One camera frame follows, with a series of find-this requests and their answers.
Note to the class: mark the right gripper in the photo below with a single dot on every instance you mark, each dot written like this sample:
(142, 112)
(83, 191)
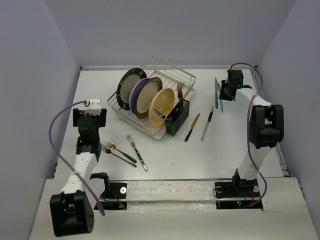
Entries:
(222, 96)

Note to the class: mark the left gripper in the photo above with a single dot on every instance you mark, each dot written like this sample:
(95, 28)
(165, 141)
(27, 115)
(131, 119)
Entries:
(99, 119)

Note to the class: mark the grey knife slim handle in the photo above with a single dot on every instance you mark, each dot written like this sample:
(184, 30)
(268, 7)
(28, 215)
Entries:
(220, 100)

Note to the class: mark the knife teal handle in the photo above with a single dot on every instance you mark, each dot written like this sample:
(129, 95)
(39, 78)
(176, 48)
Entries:
(216, 93)

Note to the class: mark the knife dark handle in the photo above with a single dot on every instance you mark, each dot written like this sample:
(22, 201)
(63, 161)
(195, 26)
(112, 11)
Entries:
(161, 115)

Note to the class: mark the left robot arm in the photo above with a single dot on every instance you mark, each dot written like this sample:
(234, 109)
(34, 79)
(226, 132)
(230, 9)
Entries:
(72, 210)

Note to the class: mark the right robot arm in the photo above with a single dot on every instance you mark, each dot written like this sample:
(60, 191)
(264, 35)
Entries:
(264, 124)

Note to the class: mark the purple plate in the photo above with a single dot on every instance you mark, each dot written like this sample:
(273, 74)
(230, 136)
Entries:
(133, 97)

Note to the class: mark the black utensil caddy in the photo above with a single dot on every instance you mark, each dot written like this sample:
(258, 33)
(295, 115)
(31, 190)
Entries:
(177, 117)

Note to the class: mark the yellow plate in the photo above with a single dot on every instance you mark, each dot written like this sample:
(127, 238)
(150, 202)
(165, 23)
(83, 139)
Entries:
(164, 102)

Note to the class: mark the black rimmed plate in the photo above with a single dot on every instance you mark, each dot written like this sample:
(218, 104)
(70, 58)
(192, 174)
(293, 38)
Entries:
(126, 84)

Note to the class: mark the grey brown plate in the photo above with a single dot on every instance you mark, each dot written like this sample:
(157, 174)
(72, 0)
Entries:
(147, 92)

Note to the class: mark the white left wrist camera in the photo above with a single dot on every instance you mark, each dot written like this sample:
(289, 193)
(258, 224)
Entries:
(93, 107)

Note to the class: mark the dark fork thin handle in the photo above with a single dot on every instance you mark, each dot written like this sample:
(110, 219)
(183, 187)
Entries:
(108, 151)

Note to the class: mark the silver fork perforated handle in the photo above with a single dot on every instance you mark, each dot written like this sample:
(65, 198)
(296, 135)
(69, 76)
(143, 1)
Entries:
(133, 145)

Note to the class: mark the metal wire dish rack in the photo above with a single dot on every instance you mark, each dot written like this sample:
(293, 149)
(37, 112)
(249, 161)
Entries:
(157, 64)

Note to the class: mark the gold knife green handle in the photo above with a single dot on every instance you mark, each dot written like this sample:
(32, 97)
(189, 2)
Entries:
(192, 127)

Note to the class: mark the gold fork green handle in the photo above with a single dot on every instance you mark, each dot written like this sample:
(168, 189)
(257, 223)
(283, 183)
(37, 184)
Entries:
(113, 147)

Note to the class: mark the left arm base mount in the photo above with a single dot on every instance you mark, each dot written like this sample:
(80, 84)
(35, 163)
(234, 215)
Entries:
(112, 194)

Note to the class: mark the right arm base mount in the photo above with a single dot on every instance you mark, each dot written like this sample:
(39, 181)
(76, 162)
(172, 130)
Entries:
(237, 194)

